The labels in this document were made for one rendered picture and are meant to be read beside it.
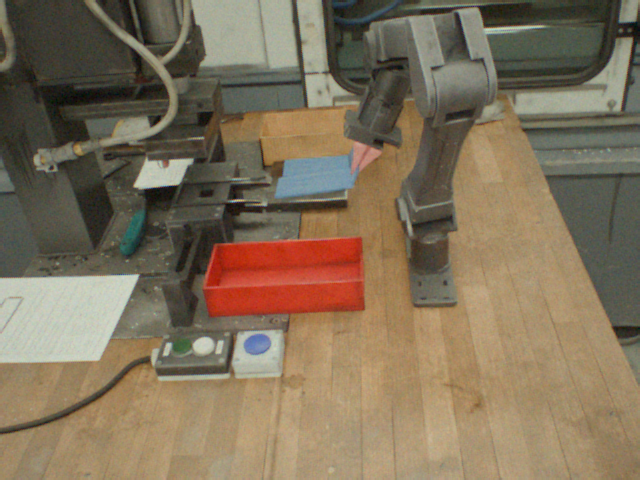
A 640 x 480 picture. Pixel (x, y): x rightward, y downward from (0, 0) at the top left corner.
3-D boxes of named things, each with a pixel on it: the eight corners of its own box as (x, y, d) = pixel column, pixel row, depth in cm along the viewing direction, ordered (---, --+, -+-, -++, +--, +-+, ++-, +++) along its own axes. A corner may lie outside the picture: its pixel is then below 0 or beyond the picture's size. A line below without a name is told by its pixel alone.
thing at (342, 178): (360, 186, 119) (358, 171, 118) (275, 198, 121) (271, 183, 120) (360, 168, 125) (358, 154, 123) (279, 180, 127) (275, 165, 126)
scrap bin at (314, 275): (364, 310, 107) (362, 280, 104) (209, 317, 109) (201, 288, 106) (364, 264, 117) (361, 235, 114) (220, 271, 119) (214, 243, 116)
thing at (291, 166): (357, 172, 139) (357, 159, 137) (283, 178, 140) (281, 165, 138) (356, 156, 144) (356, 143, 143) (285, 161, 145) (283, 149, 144)
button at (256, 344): (271, 361, 98) (269, 351, 96) (243, 362, 98) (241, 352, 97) (273, 341, 101) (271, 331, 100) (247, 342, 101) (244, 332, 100)
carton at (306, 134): (378, 163, 147) (376, 130, 142) (263, 170, 149) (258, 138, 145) (376, 135, 157) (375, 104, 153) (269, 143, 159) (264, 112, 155)
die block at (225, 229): (229, 257, 122) (222, 222, 118) (175, 260, 123) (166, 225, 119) (244, 198, 139) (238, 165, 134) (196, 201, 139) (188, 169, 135)
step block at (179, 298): (191, 326, 108) (179, 282, 103) (173, 327, 108) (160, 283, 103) (198, 300, 113) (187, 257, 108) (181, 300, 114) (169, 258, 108)
